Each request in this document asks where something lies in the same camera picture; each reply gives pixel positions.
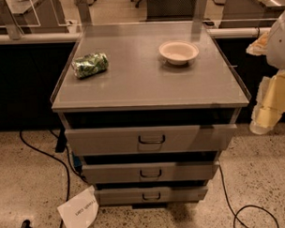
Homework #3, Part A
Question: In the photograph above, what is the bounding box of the grey drawer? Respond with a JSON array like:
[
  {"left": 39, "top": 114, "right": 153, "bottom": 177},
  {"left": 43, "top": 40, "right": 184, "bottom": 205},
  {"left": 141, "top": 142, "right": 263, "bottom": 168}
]
[
  {"left": 82, "top": 161, "right": 219, "bottom": 184},
  {"left": 66, "top": 124, "right": 237, "bottom": 157},
  {"left": 95, "top": 186, "right": 208, "bottom": 205}
]

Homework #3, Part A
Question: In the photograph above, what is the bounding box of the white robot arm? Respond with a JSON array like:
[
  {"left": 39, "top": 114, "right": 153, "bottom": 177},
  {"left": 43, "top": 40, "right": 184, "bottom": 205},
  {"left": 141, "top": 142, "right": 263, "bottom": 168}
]
[{"left": 247, "top": 10, "right": 285, "bottom": 134}]

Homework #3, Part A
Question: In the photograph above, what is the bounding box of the grey drawer cabinet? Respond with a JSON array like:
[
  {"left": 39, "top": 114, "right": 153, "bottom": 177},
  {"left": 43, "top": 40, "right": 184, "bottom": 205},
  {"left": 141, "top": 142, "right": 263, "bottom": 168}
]
[{"left": 47, "top": 18, "right": 255, "bottom": 213}]

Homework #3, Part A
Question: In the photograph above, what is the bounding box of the grey bottom drawer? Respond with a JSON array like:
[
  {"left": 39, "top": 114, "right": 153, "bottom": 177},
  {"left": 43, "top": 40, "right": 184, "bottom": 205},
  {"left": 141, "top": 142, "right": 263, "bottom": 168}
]
[{"left": 95, "top": 186, "right": 208, "bottom": 205}]

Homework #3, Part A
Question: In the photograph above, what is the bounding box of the grey top drawer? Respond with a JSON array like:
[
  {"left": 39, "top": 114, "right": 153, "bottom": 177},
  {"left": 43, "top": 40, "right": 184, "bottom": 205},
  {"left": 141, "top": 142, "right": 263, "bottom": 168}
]
[{"left": 66, "top": 124, "right": 237, "bottom": 157}]

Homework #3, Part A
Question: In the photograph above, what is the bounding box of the white paper bowl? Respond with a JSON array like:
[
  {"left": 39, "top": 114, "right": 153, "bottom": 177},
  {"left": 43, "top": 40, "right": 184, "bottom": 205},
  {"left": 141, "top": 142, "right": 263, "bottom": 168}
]
[{"left": 159, "top": 40, "right": 199, "bottom": 66}]

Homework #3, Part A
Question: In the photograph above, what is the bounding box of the crushed green soda can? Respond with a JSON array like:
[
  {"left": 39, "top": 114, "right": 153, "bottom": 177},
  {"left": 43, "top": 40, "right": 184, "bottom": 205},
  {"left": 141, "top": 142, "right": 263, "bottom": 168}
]
[{"left": 71, "top": 53, "right": 109, "bottom": 80}]

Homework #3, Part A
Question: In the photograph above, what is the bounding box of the white paper sign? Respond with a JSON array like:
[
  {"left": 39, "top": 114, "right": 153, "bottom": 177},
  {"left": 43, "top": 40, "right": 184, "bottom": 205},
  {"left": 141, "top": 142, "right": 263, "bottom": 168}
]
[{"left": 57, "top": 186, "right": 99, "bottom": 228}]

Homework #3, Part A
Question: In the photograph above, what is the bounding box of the clear acrylic barrier panel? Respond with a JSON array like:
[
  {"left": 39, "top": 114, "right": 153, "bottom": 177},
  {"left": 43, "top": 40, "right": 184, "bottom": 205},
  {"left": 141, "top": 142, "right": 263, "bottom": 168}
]
[{"left": 0, "top": 0, "right": 82, "bottom": 33}]

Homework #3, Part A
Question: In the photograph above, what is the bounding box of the black cable right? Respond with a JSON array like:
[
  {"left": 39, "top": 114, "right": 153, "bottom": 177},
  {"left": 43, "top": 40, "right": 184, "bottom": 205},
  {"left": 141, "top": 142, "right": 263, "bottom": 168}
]
[{"left": 218, "top": 163, "right": 280, "bottom": 228}]

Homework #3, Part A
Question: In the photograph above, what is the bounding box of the black cable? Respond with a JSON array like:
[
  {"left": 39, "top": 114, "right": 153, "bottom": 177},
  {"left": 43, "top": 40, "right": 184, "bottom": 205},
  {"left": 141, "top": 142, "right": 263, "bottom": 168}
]
[
  {"left": 19, "top": 128, "right": 90, "bottom": 228},
  {"left": 218, "top": 163, "right": 280, "bottom": 228}
]

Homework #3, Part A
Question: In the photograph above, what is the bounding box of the black cable left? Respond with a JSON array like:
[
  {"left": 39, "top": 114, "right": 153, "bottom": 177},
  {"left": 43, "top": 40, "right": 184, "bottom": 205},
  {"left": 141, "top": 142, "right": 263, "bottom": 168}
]
[{"left": 19, "top": 128, "right": 90, "bottom": 228}]

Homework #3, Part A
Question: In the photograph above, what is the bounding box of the white horizontal rail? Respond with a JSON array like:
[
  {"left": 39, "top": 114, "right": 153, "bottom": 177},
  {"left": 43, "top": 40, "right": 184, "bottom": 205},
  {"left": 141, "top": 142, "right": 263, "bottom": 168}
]
[{"left": 0, "top": 27, "right": 270, "bottom": 45}]

